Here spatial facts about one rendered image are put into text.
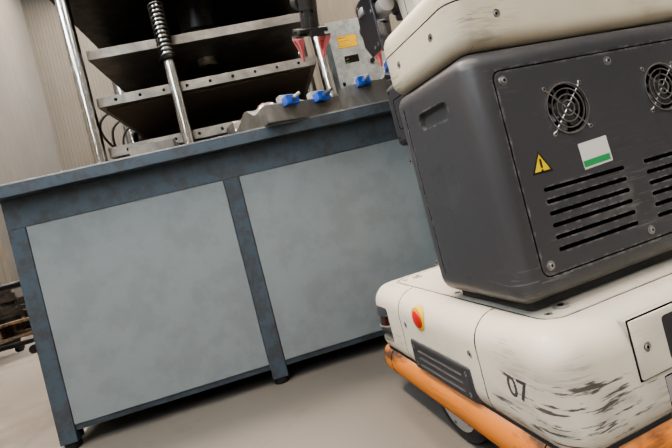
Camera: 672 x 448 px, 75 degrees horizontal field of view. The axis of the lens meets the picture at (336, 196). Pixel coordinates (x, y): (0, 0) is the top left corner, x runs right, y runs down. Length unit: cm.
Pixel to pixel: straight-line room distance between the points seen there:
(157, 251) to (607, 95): 123
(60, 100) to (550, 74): 1142
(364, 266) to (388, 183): 29
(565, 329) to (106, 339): 126
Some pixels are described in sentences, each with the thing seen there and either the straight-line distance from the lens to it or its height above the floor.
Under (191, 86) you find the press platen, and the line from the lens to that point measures 238.
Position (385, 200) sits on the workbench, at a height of 48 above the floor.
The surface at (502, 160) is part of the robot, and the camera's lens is 69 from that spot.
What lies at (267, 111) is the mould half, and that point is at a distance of 137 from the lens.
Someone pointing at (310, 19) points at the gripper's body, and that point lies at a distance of 148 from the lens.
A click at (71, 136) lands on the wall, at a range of 1158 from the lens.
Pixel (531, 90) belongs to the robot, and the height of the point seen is 61.
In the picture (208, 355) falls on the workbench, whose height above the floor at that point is 15.
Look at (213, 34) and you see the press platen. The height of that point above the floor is 151.
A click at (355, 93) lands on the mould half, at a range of 153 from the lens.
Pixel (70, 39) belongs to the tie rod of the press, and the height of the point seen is 156.
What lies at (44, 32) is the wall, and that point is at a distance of 1241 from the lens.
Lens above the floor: 52
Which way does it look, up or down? 1 degrees up
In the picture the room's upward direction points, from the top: 14 degrees counter-clockwise
